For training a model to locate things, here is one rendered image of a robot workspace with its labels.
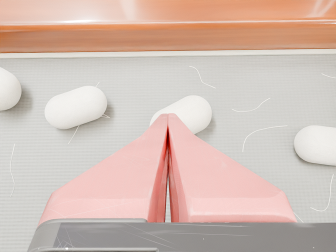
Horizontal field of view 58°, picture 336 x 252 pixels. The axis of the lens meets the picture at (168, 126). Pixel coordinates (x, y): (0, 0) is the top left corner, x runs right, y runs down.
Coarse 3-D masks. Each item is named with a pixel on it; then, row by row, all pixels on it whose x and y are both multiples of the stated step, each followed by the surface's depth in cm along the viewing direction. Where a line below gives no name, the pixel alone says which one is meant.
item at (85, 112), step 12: (60, 96) 15; (72, 96) 15; (84, 96) 15; (96, 96) 15; (48, 108) 15; (60, 108) 14; (72, 108) 14; (84, 108) 15; (96, 108) 15; (48, 120) 15; (60, 120) 15; (72, 120) 15; (84, 120) 15
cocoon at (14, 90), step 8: (0, 72) 15; (8, 72) 15; (0, 80) 15; (8, 80) 15; (16, 80) 15; (0, 88) 15; (8, 88) 15; (16, 88) 15; (0, 96) 15; (8, 96) 15; (16, 96) 15; (0, 104) 15; (8, 104) 15
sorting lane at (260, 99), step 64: (0, 64) 17; (64, 64) 17; (128, 64) 17; (192, 64) 17; (256, 64) 17; (320, 64) 17; (0, 128) 16; (128, 128) 16; (256, 128) 16; (0, 192) 15; (320, 192) 15
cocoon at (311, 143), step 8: (304, 128) 15; (312, 128) 14; (320, 128) 14; (328, 128) 14; (296, 136) 15; (304, 136) 14; (312, 136) 14; (320, 136) 14; (328, 136) 14; (296, 144) 15; (304, 144) 14; (312, 144) 14; (320, 144) 14; (328, 144) 14; (296, 152) 15; (304, 152) 14; (312, 152) 14; (320, 152) 14; (328, 152) 14; (312, 160) 14; (320, 160) 14; (328, 160) 14
